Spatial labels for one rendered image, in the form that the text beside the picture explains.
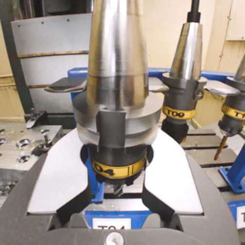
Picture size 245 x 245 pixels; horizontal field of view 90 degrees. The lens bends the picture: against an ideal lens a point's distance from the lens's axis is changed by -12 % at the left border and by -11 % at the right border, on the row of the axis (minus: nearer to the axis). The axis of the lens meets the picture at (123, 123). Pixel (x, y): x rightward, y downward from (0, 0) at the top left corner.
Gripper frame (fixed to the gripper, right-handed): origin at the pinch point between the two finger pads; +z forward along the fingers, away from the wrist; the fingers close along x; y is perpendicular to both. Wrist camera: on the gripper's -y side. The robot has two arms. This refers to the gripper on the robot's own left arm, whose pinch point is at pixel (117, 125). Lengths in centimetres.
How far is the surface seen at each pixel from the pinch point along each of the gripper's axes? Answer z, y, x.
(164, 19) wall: 105, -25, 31
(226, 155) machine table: 26, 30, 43
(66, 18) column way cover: 65, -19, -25
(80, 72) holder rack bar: 12.5, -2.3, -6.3
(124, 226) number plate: 1.1, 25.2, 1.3
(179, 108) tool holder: 6.6, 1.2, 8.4
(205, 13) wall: 105, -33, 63
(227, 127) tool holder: 7.6, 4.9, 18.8
